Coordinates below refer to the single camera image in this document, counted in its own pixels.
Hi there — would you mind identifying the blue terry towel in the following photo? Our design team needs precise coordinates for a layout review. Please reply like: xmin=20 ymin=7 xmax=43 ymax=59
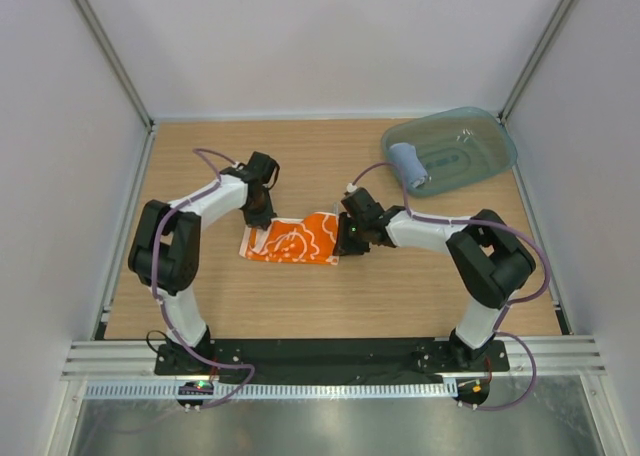
xmin=388 ymin=142 xmax=429 ymax=188

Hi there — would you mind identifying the white orange flower towel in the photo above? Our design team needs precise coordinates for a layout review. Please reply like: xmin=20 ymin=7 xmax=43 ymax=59
xmin=239 ymin=212 xmax=339 ymax=266

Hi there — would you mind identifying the slotted metal rail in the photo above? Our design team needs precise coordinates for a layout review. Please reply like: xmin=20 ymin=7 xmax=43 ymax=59
xmin=85 ymin=379 xmax=458 ymax=401

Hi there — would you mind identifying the teal plastic tub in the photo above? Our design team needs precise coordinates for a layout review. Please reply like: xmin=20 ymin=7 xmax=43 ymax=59
xmin=381 ymin=107 xmax=517 ymax=198

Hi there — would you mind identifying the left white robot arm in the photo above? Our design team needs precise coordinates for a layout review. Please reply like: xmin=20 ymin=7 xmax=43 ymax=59
xmin=128 ymin=152 xmax=280 ymax=376

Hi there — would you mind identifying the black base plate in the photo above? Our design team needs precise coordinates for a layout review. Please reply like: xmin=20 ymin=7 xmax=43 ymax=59
xmin=155 ymin=337 xmax=510 ymax=384

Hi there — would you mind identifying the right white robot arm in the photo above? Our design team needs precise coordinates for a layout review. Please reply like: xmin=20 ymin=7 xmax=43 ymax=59
xmin=334 ymin=186 xmax=536 ymax=372

